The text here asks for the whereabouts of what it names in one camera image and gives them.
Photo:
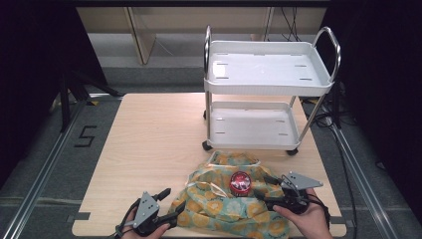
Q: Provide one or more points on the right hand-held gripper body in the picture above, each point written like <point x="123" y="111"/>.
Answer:
<point x="298" y="182"/>

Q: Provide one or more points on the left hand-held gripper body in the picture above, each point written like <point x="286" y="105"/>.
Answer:
<point x="146" y="209"/>

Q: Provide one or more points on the red round can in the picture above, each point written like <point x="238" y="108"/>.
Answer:
<point x="240" y="182"/>

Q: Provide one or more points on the white two-tier trolley cart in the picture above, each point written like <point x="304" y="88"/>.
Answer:
<point x="265" y="66"/>

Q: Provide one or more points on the person's left hand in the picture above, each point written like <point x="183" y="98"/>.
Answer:
<point x="130" y="232"/>

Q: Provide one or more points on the person's right hand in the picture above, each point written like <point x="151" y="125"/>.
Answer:
<point x="308" y="219"/>

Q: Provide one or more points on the yellow green floral cloth bag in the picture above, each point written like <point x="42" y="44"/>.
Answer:
<point x="212" y="205"/>

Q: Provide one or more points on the black metal stand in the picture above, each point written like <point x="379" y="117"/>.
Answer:
<point x="65" y="106"/>

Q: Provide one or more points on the wooden furniture panel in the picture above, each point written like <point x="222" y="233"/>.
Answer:
<point x="142" y="36"/>

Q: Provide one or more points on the black table bracket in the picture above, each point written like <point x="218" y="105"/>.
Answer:
<point x="338" y="220"/>
<point x="79" y="216"/>

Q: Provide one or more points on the metal floor rail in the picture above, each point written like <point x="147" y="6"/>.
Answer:
<point x="361" y="186"/>
<point x="43" y="176"/>

